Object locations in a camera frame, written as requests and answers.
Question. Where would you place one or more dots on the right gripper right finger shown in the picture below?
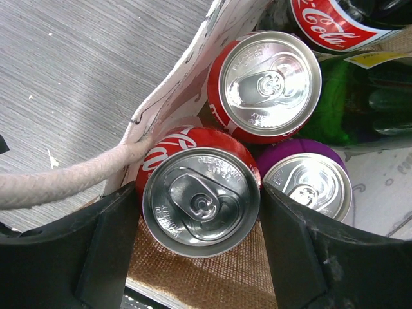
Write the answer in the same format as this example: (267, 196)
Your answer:
(318, 262)

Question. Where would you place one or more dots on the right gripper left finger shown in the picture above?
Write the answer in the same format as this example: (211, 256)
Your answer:
(78, 261)

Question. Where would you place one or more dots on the purple soda can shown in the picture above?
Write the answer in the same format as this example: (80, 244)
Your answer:
(310, 173)

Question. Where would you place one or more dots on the red cola can front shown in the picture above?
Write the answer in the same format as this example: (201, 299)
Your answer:
(199, 190)

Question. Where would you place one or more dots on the red cola can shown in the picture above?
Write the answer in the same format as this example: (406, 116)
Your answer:
(264, 86)
(199, 190)

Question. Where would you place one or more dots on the green glass bottle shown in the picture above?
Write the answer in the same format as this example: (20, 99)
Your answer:
(365, 102)

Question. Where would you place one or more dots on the glass cola bottle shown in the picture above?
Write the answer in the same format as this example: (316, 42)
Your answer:
(347, 26)

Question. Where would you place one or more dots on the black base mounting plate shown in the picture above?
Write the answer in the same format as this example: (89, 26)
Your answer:
(135, 300)

